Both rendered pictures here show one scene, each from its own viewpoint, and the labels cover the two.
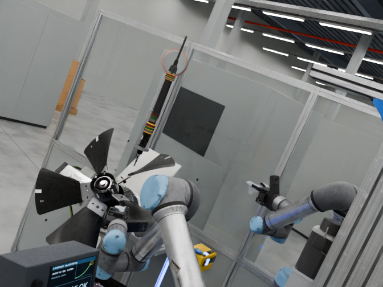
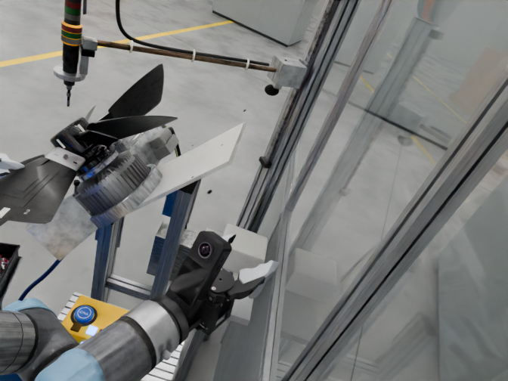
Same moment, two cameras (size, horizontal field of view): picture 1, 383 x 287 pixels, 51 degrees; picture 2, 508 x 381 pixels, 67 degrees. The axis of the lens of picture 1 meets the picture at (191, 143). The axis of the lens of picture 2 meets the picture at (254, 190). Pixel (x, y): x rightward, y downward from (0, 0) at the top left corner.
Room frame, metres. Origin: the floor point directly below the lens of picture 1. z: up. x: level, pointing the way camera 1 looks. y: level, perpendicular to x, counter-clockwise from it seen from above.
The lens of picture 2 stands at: (1.80, -0.78, 1.90)
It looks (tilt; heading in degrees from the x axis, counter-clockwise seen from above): 34 degrees down; 58
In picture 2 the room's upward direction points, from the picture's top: 22 degrees clockwise
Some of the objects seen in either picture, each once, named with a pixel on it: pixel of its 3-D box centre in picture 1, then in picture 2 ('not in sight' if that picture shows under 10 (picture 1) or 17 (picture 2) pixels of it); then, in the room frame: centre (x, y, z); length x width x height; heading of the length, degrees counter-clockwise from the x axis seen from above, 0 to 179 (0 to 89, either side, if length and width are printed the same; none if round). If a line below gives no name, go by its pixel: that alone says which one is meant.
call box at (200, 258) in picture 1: (198, 259); (100, 334); (1.89, -0.25, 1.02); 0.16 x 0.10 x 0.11; 152
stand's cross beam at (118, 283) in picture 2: not in sight; (130, 287); (2.06, 0.22, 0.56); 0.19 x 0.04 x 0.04; 152
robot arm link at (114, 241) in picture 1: (114, 239); not in sight; (1.40, 0.12, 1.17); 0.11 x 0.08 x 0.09; 9
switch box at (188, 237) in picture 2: not in sight; (171, 253); (2.20, 0.24, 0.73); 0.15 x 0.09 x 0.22; 152
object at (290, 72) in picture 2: (153, 115); (288, 72); (2.42, 0.28, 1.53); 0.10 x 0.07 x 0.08; 7
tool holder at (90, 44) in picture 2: (145, 138); (75, 56); (1.81, 0.20, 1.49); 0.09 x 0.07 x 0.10; 7
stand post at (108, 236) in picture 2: not in sight; (100, 294); (1.96, 0.27, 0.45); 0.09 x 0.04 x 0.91; 62
